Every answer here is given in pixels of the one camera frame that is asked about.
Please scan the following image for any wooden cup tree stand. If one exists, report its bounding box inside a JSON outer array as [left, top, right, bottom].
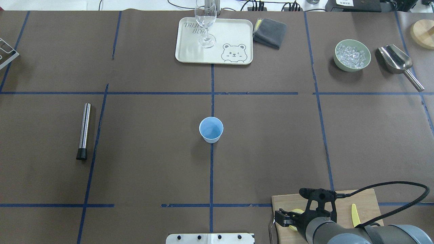
[[410, 19, 434, 50]]

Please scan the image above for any dark grey folded cloth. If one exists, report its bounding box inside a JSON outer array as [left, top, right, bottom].
[[253, 18, 288, 49]]

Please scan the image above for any bamboo cutting board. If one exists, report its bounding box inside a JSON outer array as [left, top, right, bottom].
[[271, 189, 389, 244]]

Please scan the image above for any steel muddler black tip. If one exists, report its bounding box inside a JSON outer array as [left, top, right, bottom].
[[76, 103, 92, 161]]

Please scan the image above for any black camera cable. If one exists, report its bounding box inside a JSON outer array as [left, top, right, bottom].
[[334, 182, 430, 228]]

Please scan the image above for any light blue plastic cup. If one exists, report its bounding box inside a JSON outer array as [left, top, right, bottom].
[[199, 117, 224, 144]]

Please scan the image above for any yellow plastic knife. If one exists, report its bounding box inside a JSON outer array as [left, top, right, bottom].
[[351, 203, 361, 228]]

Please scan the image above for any cream bear tray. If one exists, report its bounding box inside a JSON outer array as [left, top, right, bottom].
[[175, 17, 254, 65]]

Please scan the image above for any steel ice scoop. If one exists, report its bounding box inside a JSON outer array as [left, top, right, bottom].
[[378, 44, 425, 92]]

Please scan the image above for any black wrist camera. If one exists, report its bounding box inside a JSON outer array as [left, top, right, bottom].
[[299, 187, 338, 222]]

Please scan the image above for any green bowl of ice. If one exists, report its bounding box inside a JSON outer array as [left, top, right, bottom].
[[333, 40, 371, 72]]

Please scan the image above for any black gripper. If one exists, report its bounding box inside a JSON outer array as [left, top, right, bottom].
[[274, 209, 314, 233]]

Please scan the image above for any clear wine glass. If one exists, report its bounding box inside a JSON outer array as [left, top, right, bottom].
[[194, 0, 217, 48]]

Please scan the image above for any white wire cup rack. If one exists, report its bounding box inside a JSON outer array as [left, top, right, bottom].
[[0, 38, 20, 69]]

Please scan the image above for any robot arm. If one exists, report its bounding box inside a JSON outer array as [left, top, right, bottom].
[[274, 209, 433, 244]]

